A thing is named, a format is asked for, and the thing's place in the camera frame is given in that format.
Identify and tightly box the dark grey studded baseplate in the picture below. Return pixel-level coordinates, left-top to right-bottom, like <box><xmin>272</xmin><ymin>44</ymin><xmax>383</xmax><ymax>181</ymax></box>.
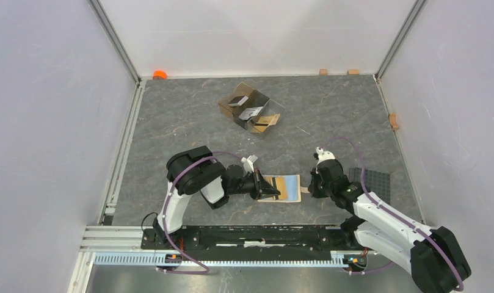
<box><xmin>348</xmin><ymin>167</ymin><xmax>391</xmax><ymax>204</ymax></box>

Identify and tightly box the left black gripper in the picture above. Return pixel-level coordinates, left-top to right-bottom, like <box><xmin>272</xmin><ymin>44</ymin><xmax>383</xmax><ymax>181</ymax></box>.
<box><xmin>228</xmin><ymin>168</ymin><xmax>281</xmax><ymax>201</ymax></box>

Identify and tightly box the curved wooden block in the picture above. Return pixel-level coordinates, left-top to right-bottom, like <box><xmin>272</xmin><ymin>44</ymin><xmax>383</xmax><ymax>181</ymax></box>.
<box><xmin>388</xmin><ymin>113</ymin><xmax>400</xmax><ymax>131</ymax></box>

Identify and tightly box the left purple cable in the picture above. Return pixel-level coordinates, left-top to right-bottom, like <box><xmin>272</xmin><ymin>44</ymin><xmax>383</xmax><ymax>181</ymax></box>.
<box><xmin>156</xmin><ymin>151</ymin><xmax>244</xmax><ymax>276</ymax></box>

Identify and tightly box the black and white card stack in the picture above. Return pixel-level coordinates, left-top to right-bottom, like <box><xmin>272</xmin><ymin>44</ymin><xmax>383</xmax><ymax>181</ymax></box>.
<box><xmin>228</xmin><ymin>95</ymin><xmax>249</xmax><ymax>107</ymax></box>

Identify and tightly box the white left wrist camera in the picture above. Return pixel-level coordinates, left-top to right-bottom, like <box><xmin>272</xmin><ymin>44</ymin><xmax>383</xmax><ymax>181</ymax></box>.
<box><xmin>241</xmin><ymin>154</ymin><xmax>258</xmax><ymax>173</ymax></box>

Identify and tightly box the small wooden block right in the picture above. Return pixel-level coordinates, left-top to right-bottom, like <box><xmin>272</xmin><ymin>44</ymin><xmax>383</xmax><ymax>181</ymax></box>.
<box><xmin>347</xmin><ymin>69</ymin><xmax>360</xmax><ymax>75</ymax></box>

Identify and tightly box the purple cable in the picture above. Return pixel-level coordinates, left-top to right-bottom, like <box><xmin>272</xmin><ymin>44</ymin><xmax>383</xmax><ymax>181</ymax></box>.
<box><xmin>319</xmin><ymin>136</ymin><xmax>465</xmax><ymax>292</ymax></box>
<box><xmin>156</xmin><ymin>151</ymin><xmax>244</xmax><ymax>276</ymax></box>

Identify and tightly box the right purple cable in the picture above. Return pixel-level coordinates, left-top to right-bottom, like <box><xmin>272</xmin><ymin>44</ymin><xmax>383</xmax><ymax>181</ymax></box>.
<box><xmin>319</xmin><ymin>136</ymin><xmax>465</xmax><ymax>292</ymax></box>

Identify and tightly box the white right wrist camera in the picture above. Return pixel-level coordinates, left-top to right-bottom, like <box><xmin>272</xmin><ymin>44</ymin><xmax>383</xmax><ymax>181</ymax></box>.
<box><xmin>314</xmin><ymin>146</ymin><xmax>335</xmax><ymax>174</ymax></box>

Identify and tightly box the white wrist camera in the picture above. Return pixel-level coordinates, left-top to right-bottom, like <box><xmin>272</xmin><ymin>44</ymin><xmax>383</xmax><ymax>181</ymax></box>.
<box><xmin>314</xmin><ymin>146</ymin><xmax>335</xmax><ymax>174</ymax></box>
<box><xmin>241</xmin><ymin>154</ymin><xmax>258</xmax><ymax>173</ymax></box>

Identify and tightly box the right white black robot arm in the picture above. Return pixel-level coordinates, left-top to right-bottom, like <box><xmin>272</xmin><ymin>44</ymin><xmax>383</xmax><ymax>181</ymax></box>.
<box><xmin>308</xmin><ymin>159</ymin><xmax>472</xmax><ymax>292</ymax></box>

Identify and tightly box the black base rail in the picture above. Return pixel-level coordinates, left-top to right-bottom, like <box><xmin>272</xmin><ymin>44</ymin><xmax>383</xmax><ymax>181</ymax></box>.
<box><xmin>141</xmin><ymin>225</ymin><xmax>369</xmax><ymax>262</ymax></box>

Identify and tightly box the orange round cap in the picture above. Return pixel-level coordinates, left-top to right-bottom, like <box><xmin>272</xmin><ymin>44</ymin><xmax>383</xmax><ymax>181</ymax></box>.
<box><xmin>152</xmin><ymin>70</ymin><xmax>167</xmax><ymax>79</ymax></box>

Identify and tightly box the beige leather card holder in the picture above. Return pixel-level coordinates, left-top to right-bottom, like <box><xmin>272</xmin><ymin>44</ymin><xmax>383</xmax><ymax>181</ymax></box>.
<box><xmin>257</xmin><ymin>175</ymin><xmax>310</xmax><ymax>203</ymax></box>

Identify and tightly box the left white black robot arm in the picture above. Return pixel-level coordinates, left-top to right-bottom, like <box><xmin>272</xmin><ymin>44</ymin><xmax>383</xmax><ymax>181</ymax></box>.
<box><xmin>153</xmin><ymin>146</ymin><xmax>281</xmax><ymax>249</ymax></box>

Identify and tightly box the gold VIP card stack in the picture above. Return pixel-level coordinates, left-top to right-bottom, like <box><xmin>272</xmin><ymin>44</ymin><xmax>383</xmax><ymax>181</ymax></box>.
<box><xmin>251</xmin><ymin>114</ymin><xmax>280</xmax><ymax>134</ymax></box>

